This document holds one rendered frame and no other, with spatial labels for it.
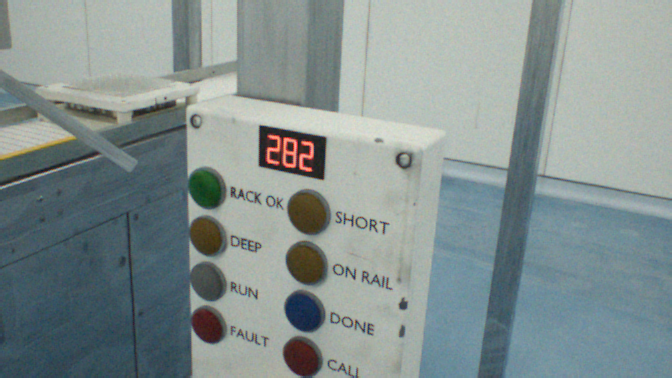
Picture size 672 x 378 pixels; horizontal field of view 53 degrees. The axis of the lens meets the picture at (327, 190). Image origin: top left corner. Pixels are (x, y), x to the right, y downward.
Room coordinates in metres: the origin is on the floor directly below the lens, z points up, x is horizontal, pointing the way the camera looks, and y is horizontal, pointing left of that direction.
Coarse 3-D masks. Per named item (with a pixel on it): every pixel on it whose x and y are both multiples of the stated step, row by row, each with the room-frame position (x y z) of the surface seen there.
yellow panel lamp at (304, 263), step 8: (296, 248) 0.40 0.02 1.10; (304, 248) 0.40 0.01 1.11; (312, 248) 0.40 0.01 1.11; (288, 256) 0.40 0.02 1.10; (296, 256) 0.40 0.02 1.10; (304, 256) 0.40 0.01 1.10; (312, 256) 0.39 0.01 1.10; (288, 264) 0.40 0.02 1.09; (296, 264) 0.40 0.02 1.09; (304, 264) 0.40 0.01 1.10; (312, 264) 0.39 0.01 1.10; (320, 264) 0.39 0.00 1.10; (296, 272) 0.40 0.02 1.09; (304, 272) 0.40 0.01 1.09; (312, 272) 0.39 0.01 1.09; (320, 272) 0.39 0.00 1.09; (304, 280) 0.40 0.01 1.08; (312, 280) 0.39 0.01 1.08
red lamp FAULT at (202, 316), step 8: (200, 312) 0.44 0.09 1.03; (208, 312) 0.43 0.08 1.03; (192, 320) 0.44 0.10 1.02; (200, 320) 0.43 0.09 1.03; (208, 320) 0.43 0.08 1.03; (216, 320) 0.43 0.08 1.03; (192, 328) 0.44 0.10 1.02; (200, 328) 0.43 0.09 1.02; (208, 328) 0.43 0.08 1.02; (216, 328) 0.43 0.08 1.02; (200, 336) 0.43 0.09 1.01; (208, 336) 0.43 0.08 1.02; (216, 336) 0.43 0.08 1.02
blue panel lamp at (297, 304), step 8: (296, 296) 0.40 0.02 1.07; (304, 296) 0.40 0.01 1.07; (288, 304) 0.40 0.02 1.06; (296, 304) 0.40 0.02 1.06; (304, 304) 0.40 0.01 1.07; (312, 304) 0.39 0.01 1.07; (288, 312) 0.40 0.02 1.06; (296, 312) 0.40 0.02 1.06; (304, 312) 0.40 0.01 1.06; (312, 312) 0.39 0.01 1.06; (296, 320) 0.40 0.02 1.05; (304, 320) 0.40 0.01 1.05; (312, 320) 0.39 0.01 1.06; (304, 328) 0.40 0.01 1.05; (312, 328) 0.39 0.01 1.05
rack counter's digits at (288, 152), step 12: (276, 144) 0.41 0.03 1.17; (288, 144) 0.41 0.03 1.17; (300, 144) 0.40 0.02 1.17; (312, 144) 0.40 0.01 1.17; (276, 156) 0.41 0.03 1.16; (288, 156) 0.41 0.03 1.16; (300, 156) 0.40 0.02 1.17; (312, 156) 0.40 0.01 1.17; (300, 168) 0.40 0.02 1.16; (312, 168) 0.40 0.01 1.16
